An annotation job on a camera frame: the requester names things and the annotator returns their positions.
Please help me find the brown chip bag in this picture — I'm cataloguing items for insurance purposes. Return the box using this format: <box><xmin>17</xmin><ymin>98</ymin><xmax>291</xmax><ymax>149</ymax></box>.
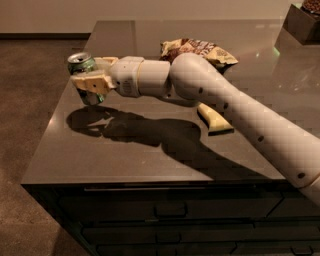
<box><xmin>160</xmin><ymin>38</ymin><xmax>238</xmax><ymax>70</ymax></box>

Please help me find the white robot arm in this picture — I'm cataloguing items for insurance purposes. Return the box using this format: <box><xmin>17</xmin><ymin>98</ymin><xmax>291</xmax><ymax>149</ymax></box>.
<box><xmin>68</xmin><ymin>52</ymin><xmax>320</xmax><ymax>205</ymax></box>

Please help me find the green soda can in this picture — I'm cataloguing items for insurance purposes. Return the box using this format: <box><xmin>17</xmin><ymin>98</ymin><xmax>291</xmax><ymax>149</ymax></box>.
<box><xmin>67</xmin><ymin>52</ymin><xmax>106</xmax><ymax>105</ymax></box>

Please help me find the dark drawer cabinet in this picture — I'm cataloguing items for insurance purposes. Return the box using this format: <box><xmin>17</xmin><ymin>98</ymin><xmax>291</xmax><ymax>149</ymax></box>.
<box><xmin>23</xmin><ymin>182</ymin><xmax>320</xmax><ymax>256</ymax></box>

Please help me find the dark box with snacks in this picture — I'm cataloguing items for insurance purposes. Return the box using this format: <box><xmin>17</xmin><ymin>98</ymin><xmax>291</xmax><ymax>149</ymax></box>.
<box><xmin>274</xmin><ymin>3</ymin><xmax>320</xmax><ymax>50</ymax></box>

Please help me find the yellow sponge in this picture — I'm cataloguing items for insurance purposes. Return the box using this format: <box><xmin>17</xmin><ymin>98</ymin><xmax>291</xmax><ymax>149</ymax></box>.
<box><xmin>197</xmin><ymin>103</ymin><xmax>234</xmax><ymax>133</ymax></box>

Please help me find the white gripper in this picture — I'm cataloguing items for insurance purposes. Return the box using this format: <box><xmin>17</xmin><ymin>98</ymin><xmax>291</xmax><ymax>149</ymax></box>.
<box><xmin>71</xmin><ymin>56</ymin><xmax>144</xmax><ymax>98</ymax></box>

